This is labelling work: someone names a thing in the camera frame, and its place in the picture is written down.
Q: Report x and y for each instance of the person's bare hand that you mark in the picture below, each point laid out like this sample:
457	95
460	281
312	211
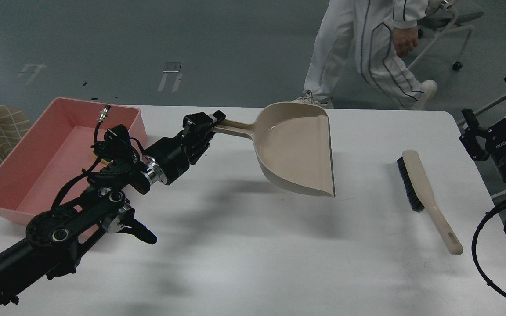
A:
405	40

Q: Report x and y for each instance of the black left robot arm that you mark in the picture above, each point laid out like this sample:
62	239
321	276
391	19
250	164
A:
94	203

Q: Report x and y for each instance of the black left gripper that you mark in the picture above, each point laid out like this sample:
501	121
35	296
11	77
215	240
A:
170	157

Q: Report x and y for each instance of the person in white clothes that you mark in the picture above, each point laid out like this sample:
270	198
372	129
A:
364	27

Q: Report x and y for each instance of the pink plastic bin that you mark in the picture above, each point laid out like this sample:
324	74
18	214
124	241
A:
57	148

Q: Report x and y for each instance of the beige hand brush black bristles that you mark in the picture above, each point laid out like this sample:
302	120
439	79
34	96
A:
421	197

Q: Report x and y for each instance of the yellow green sponge piece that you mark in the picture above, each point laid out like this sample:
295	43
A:
95	156

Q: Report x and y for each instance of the beige plastic dustpan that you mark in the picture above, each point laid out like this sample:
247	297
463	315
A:
292	142

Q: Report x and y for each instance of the white office chair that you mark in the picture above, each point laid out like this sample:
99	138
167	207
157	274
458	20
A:
446	17

